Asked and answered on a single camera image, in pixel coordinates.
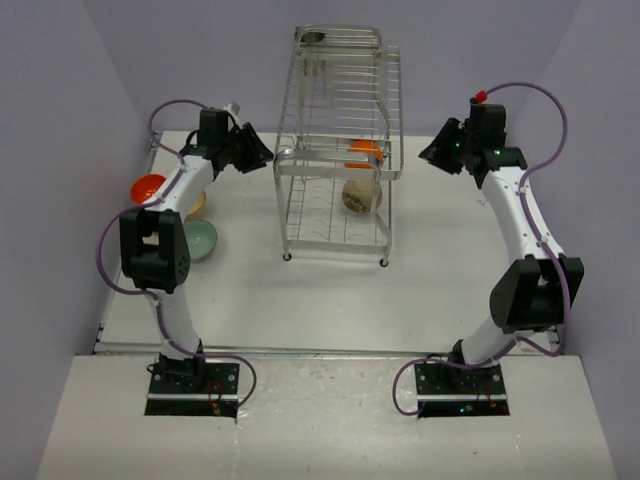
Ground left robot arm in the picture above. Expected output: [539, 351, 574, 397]
[118, 102, 272, 393]

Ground cream beige bowl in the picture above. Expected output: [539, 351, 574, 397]
[185, 191, 206, 219]

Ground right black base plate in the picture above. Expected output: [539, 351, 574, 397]
[414, 362, 510, 418]

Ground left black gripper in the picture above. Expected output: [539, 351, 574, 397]
[220, 123, 276, 175]

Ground orange bowl on table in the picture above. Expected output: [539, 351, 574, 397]
[129, 173, 166, 204]

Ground metal utensil cup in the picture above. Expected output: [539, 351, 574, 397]
[299, 30, 325, 77]

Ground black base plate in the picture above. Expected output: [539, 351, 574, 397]
[144, 362, 240, 419]
[414, 362, 510, 418]

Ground metal two-tier dish rack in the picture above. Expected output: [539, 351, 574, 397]
[273, 24, 405, 267]

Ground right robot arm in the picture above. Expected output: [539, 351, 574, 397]
[420, 101, 584, 393]

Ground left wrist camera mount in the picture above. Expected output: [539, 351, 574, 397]
[225, 102, 240, 118]

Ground green bowl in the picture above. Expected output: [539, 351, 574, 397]
[183, 220, 218, 261]

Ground orange bowl in rack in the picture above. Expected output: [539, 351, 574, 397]
[345, 139, 385, 169]

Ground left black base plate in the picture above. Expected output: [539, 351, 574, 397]
[144, 362, 240, 419]

